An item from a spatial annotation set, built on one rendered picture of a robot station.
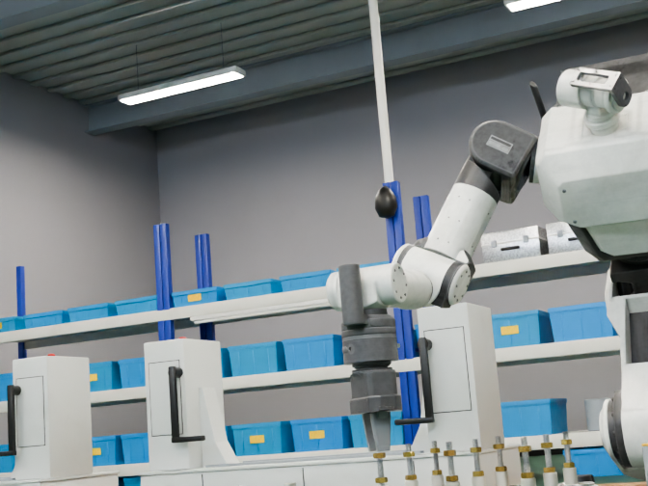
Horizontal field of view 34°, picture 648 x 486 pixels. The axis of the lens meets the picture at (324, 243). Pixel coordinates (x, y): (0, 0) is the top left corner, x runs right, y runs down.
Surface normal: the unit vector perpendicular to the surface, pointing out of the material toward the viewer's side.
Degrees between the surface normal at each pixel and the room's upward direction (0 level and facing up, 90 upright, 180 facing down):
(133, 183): 90
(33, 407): 90
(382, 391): 90
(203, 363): 90
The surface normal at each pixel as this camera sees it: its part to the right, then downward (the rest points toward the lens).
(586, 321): -0.45, -0.07
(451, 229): -0.31, -0.40
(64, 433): 0.90, -0.14
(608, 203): -0.23, 0.70
